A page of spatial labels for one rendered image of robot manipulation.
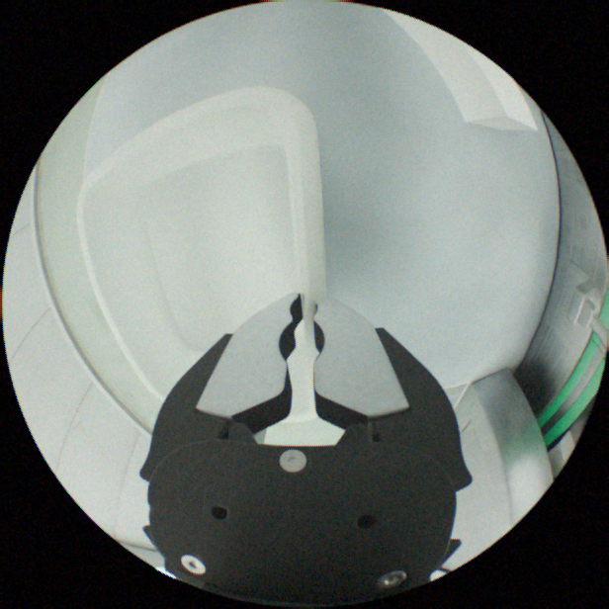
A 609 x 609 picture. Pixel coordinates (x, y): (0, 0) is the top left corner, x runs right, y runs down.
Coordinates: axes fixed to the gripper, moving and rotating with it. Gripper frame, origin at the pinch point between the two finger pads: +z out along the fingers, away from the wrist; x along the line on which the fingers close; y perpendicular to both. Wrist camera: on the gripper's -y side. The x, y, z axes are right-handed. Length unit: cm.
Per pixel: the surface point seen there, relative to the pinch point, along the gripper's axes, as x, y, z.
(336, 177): 2.5, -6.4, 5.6
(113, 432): -295, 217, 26
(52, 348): -311, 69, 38
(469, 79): 13.8, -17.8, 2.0
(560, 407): 43.4, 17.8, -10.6
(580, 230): 38.5, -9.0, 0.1
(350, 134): 3.7, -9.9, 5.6
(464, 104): 14.4, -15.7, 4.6
